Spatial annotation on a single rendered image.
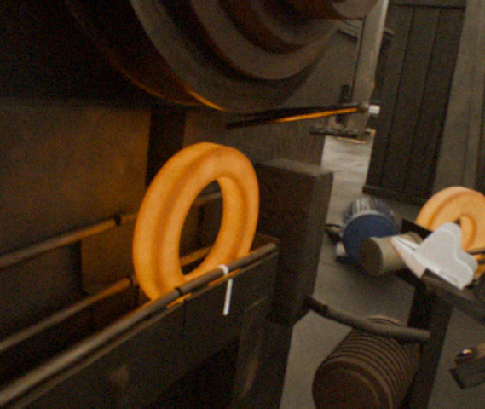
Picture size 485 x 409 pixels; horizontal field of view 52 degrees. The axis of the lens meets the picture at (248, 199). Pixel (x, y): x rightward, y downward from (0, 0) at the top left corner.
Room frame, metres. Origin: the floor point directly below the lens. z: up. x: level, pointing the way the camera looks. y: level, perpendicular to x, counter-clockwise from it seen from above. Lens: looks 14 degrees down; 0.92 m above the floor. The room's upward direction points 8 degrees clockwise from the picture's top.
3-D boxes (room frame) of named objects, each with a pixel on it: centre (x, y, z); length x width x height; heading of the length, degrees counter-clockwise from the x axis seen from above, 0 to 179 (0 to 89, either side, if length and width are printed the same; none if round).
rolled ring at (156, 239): (0.51, 0.04, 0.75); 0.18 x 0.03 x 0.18; 150
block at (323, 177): (0.72, -0.06, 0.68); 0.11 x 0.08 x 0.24; 61
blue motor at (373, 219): (2.68, -0.69, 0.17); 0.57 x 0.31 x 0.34; 171
